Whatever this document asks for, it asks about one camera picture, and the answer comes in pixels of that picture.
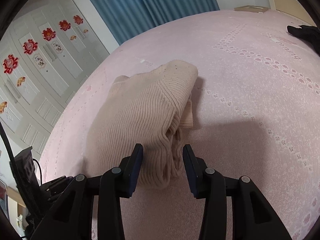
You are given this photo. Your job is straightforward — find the beige knit sweater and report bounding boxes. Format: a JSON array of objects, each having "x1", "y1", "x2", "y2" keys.
[{"x1": 83, "y1": 60, "x2": 198, "y2": 189}]

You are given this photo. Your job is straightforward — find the pink patterned bed sheet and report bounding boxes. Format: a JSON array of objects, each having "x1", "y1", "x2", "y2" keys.
[{"x1": 38, "y1": 10, "x2": 319, "y2": 239}]

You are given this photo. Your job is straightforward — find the white wardrobe with red decals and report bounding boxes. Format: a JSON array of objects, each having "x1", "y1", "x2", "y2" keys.
[{"x1": 1, "y1": 0, "x2": 108, "y2": 159}]

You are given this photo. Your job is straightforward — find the black puffer jacket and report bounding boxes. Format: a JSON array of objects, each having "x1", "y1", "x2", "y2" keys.
[{"x1": 287, "y1": 25, "x2": 320, "y2": 55}]

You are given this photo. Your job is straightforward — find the blue curtain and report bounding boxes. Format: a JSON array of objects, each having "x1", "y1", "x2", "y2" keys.
[{"x1": 90, "y1": 0, "x2": 219, "y2": 44}]

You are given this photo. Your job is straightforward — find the cream wooden headboard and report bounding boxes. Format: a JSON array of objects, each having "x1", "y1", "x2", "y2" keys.
[{"x1": 269, "y1": 0, "x2": 316, "y2": 26}]

